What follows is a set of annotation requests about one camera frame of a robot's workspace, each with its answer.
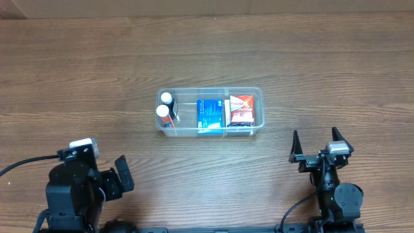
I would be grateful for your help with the clear plastic container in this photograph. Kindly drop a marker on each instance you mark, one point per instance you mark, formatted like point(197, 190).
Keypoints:
point(243, 110)

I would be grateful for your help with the orange tablet tube white cap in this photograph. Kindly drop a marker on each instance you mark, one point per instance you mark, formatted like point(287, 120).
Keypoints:
point(162, 112)

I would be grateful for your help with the red Panadol box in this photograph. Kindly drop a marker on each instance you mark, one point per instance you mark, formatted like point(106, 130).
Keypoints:
point(242, 109)

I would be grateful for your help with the white blue plaster box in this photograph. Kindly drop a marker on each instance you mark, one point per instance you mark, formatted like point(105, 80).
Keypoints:
point(227, 113)

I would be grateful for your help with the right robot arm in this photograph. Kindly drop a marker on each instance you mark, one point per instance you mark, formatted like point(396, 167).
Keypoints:
point(339, 203)

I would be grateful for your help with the blue medicine box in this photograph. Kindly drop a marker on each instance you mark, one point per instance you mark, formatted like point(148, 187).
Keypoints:
point(210, 116)

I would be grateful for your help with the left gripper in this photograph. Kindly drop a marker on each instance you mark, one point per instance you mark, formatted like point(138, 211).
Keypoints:
point(110, 180)

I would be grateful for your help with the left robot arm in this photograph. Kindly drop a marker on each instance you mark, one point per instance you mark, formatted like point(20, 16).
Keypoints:
point(77, 190)

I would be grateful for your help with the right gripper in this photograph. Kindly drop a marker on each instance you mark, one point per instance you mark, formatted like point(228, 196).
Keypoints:
point(318, 158)

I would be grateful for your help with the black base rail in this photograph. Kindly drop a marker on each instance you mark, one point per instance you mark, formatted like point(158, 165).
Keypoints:
point(124, 226)

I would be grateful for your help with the dark bottle white cap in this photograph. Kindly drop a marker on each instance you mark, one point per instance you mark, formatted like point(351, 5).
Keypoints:
point(168, 100)

